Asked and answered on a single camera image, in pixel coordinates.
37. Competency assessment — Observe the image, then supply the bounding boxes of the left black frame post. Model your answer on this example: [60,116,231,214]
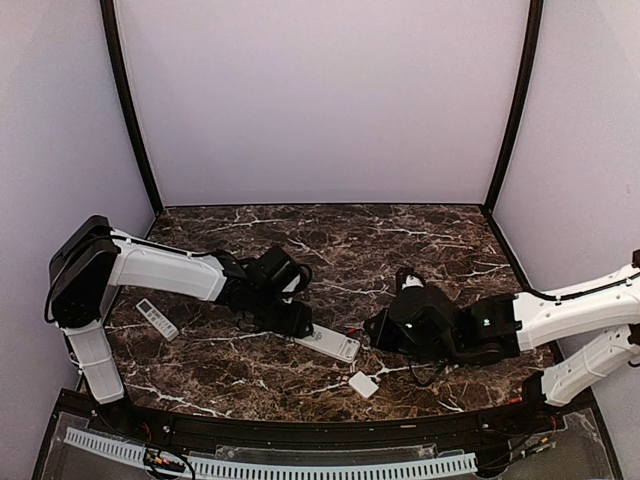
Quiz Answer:
[99,0,164,217]

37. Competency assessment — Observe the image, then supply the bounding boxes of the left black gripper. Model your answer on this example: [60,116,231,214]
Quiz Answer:
[248,286,313,338]

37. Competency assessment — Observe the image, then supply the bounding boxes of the right black frame post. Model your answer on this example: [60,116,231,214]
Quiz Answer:
[483,0,544,217]

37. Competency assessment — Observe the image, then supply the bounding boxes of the white slotted cable duct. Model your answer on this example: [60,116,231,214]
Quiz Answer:
[64,427,478,480]

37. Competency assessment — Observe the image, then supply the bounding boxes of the black frame post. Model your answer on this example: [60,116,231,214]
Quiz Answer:
[483,0,544,217]
[99,0,164,217]

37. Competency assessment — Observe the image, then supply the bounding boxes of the white battery cover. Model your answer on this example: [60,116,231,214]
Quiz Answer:
[348,371,379,399]

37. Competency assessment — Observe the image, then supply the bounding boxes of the black front table rail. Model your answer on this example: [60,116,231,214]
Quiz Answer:
[92,402,557,452]

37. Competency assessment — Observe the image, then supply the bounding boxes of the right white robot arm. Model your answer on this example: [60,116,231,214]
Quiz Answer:
[364,253,639,434]

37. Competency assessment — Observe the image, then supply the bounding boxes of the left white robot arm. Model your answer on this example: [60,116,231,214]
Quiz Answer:
[44,215,314,436]

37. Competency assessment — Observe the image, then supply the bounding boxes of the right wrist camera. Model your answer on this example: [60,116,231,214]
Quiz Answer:
[395,267,426,294]

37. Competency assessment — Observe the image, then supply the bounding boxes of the white remote green buttons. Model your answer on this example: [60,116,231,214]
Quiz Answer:
[294,324,361,364]

